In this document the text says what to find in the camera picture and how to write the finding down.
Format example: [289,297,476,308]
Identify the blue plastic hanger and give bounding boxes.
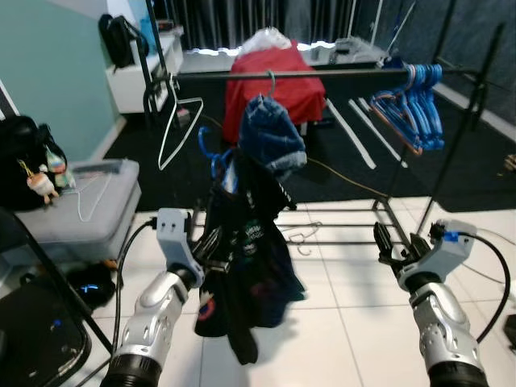
[198,125,243,194]

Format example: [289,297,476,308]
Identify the plain black backpack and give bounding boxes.
[98,12,138,69]

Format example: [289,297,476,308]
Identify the white plastic bag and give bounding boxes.
[242,27,295,53]

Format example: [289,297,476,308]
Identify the dark curtain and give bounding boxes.
[149,0,516,65]

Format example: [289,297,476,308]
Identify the black clothes rack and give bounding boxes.
[144,0,509,247]

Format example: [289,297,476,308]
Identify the silver wire hanger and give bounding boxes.
[286,226,323,255]

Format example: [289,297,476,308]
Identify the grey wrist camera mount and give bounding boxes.
[156,208,204,287]
[399,219,476,283]

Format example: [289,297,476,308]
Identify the white low cabinet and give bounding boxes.
[105,24,185,114]

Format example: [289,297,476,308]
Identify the black backpack with toys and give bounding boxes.
[0,114,61,212]

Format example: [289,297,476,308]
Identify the grey storage box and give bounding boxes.
[16,159,142,267]

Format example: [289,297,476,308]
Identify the blue denim shorts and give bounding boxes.
[238,93,309,180]

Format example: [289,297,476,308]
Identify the bunch of blue hangers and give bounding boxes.
[367,63,446,156]

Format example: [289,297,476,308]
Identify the black printed t-shirt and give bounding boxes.
[193,149,307,365]

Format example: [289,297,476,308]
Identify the white wire hanger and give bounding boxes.
[77,173,114,223]
[157,77,205,172]

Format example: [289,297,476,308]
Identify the red bed cover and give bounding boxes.
[222,44,327,146]

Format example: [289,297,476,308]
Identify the black folding chair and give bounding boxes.
[0,206,118,387]

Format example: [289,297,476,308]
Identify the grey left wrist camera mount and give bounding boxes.
[156,208,204,287]

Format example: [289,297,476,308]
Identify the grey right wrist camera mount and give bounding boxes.
[399,219,476,283]

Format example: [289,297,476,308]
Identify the white slat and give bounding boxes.
[353,98,408,168]

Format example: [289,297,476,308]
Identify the plush toy keychain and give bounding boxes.
[20,145,77,204]

